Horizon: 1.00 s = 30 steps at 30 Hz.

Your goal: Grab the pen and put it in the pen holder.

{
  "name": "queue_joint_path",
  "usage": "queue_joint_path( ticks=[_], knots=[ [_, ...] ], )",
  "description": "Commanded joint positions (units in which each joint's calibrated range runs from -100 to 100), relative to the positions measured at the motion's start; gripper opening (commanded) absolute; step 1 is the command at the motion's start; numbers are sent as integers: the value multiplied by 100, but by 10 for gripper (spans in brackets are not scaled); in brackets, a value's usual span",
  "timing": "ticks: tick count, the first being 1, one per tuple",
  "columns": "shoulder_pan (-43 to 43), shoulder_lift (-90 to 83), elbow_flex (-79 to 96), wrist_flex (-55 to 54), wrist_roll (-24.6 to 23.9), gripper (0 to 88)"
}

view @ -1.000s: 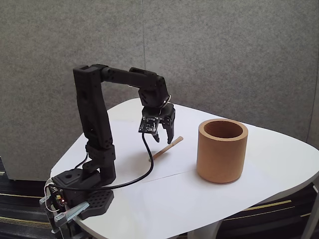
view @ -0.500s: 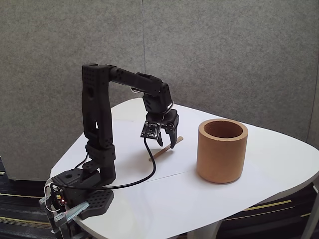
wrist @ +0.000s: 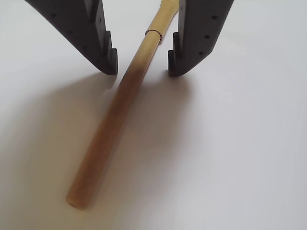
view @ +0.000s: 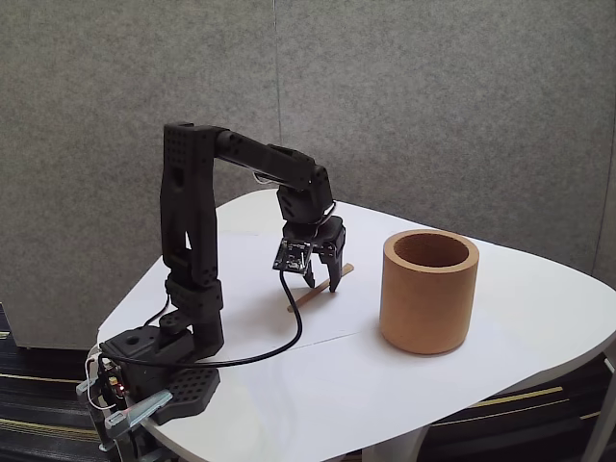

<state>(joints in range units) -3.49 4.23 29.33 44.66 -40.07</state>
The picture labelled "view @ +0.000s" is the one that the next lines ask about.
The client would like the thick black camera cable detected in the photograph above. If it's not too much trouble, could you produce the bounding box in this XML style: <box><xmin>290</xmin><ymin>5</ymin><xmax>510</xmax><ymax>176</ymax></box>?
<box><xmin>98</xmin><ymin>269</ymin><xmax>304</xmax><ymax>370</ymax></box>

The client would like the beige wooden pen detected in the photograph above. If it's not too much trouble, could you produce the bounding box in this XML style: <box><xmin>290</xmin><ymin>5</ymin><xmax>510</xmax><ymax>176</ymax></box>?
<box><xmin>285</xmin><ymin>262</ymin><xmax>356</xmax><ymax>316</ymax></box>

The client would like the bare camera circuit board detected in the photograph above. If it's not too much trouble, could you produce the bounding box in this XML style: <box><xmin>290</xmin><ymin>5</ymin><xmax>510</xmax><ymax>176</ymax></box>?
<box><xmin>271</xmin><ymin>238</ymin><xmax>313</xmax><ymax>276</ymax></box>

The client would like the thin white wire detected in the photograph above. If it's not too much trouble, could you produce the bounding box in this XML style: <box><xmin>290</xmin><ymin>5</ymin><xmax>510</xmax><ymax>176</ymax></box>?
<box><xmin>84</xmin><ymin>348</ymin><xmax>120</xmax><ymax>411</ymax></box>

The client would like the grey metal table clamp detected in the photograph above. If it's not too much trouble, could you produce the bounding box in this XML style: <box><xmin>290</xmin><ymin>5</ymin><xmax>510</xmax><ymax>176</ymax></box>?
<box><xmin>75</xmin><ymin>379</ymin><xmax>174</xmax><ymax>454</ymax></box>

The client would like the brown cylindrical pen holder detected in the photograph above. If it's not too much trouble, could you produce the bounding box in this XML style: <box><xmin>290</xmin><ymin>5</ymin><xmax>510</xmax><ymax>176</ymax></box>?
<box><xmin>378</xmin><ymin>229</ymin><xmax>481</xmax><ymax>357</ymax></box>

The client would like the white table leg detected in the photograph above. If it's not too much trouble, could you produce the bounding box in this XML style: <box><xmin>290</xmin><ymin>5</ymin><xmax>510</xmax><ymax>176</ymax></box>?
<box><xmin>580</xmin><ymin>350</ymin><xmax>616</xmax><ymax>462</ymax></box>
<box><xmin>360</xmin><ymin>423</ymin><xmax>430</xmax><ymax>462</ymax></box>

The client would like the motor controller circuit board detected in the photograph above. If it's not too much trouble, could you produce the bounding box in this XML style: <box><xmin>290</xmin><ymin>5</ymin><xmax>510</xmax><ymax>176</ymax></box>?
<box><xmin>95</xmin><ymin>358</ymin><xmax>132</xmax><ymax>400</ymax></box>

